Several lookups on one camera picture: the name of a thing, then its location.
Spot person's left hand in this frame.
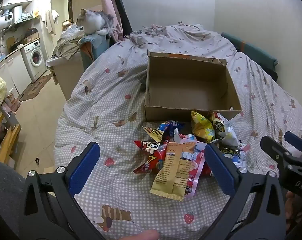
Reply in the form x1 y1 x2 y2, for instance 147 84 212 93
122 230 161 240

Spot white appliance with display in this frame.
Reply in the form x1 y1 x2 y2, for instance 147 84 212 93
0 13 15 32

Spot blue snack packet white glove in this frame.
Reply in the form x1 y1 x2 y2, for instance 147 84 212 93
219 144 251 167

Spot grey and white cat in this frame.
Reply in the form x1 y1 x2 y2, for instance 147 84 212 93
76 9 114 35

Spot person's right hand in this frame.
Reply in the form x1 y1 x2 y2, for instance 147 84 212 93
285 191 300 232

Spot white washing machine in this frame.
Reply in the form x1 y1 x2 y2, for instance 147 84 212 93
21 40 47 82

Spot cardboard box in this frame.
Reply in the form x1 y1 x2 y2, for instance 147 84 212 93
144 49 242 122

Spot white wall cabinet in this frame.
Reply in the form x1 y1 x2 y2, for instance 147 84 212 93
2 0 33 7

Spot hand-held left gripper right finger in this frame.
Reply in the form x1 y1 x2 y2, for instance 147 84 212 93
204 142 287 240

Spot pink curtain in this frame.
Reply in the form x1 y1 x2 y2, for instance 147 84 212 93
96 0 124 42

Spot teal folded cloth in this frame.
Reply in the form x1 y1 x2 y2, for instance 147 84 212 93
221 32 278 68

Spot person's grey pants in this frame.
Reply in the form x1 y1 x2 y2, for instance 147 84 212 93
0 159 27 240

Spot white crinkled snack packet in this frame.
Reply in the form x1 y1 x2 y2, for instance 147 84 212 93
216 119 241 148

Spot red cartoon face snack packet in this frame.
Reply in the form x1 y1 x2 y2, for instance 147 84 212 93
133 140 167 174

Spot wooden rack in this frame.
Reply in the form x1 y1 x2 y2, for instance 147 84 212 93
0 112 22 163

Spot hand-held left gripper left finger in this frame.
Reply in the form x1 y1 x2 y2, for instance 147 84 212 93
19 141 106 240

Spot hanging white towel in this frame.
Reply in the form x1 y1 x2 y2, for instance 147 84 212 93
44 9 59 36

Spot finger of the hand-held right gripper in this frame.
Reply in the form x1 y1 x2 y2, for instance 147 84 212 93
260 135 293 167
284 131 302 156

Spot black and yellow cartoon packet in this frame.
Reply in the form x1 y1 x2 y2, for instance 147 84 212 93
208 112 227 139

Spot white storage bin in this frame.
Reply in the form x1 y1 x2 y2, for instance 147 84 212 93
46 52 86 101

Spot printed checked blanket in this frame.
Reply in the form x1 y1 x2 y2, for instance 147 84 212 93
53 24 302 240

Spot blue and orange snack packet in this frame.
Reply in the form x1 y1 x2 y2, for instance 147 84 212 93
142 120 184 143

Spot teal padded cat perch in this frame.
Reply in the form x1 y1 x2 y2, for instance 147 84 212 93
80 33 111 71

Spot brown patterned rug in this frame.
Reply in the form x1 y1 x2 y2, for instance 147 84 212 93
19 74 53 102

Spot beige snack packet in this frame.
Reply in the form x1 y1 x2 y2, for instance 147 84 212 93
150 142 197 202

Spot pile of olive clothes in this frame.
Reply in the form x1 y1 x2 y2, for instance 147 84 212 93
52 31 84 61

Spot red-edged clear snack packet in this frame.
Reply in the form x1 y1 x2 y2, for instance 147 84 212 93
183 140 212 197

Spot white kitchen cabinet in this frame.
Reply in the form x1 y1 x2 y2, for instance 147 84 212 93
0 52 32 95

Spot yellow triangular snack packet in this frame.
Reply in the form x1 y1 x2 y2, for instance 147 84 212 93
190 110 215 143

